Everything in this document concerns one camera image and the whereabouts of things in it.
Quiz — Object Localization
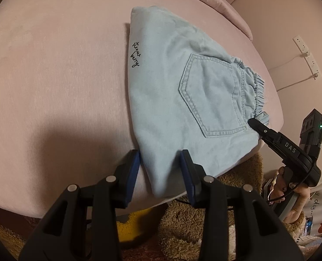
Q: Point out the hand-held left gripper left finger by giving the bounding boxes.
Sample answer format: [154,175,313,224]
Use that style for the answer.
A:
[19,149,142,261]

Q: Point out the white power strip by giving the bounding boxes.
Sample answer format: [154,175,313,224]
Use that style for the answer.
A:
[293,35,320,80]

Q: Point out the white power cable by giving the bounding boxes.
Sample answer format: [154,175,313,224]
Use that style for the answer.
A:
[277,73,318,92]
[267,52,309,70]

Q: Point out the person's right hand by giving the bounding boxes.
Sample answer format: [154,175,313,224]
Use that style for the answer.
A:
[274,166,311,223]

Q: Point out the pink bed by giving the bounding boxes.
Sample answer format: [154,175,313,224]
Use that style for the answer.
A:
[0,0,284,219]

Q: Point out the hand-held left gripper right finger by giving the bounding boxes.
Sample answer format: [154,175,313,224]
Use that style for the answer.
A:
[180,149,305,261]

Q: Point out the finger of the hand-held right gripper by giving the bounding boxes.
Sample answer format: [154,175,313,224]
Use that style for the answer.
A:
[247,117,282,145]

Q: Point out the person's right forearm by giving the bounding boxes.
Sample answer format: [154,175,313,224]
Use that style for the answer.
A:
[292,212,309,248]

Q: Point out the light blue denim pants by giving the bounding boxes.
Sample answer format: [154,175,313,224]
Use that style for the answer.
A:
[128,5,270,199]

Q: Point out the pink padded bed rim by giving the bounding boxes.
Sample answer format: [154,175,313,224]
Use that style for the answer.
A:
[161,0,254,42]

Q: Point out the brown fuzzy rug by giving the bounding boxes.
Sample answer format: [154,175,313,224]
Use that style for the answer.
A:
[0,152,265,261]

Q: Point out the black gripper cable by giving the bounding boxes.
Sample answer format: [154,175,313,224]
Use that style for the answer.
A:
[261,163,315,205]

